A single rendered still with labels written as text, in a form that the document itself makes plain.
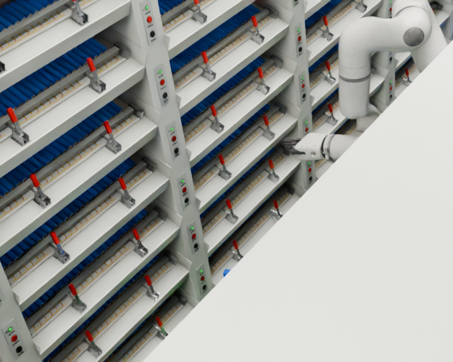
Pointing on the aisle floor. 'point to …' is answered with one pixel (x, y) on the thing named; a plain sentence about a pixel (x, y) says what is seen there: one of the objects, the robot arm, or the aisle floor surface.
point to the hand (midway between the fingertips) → (289, 144)
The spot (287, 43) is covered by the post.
